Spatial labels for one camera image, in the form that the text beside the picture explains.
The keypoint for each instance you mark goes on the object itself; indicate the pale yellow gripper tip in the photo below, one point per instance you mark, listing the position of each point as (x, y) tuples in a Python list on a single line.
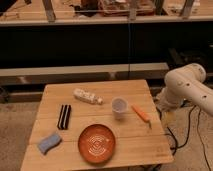
[(169, 117)]

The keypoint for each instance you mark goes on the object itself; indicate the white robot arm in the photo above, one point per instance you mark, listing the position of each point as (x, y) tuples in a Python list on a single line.
[(184, 83)]

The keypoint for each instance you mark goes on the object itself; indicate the orange toy carrot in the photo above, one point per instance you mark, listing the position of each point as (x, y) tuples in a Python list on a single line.
[(142, 115)]

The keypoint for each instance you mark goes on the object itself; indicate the translucent plastic cup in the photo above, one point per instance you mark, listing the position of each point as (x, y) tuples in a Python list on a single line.
[(119, 107)]

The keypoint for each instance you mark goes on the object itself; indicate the black device on shelf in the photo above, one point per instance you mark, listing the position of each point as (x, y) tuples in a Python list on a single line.
[(181, 58)]

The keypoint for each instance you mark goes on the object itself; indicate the orange ridged plate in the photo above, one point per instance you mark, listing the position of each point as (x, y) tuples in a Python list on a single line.
[(96, 144)]

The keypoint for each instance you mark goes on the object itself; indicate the white plastic bottle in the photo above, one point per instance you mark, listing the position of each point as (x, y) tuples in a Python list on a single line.
[(87, 97)]

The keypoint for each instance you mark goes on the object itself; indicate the blue sponge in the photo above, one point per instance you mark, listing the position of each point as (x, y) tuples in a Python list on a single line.
[(49, 142)]

